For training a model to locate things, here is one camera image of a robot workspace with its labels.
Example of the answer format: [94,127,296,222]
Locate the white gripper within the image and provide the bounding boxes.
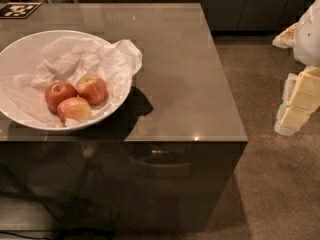
[272,0,320,136]

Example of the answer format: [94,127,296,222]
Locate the red-yellow apple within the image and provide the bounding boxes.
[76,74,107,105]

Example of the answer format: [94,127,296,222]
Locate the yellow-red apple at front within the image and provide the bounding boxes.
[57,97,92,123]

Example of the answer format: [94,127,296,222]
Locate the white bowl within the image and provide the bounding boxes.
[0,29,133,132]

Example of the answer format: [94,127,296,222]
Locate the red apple at left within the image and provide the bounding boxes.
[45,81,77,112]

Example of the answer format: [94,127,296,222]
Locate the white crumpled paper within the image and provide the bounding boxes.
[0,35,144,129]

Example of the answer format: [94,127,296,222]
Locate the black-white fiducial marker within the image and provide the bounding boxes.
[0,2,41,19]

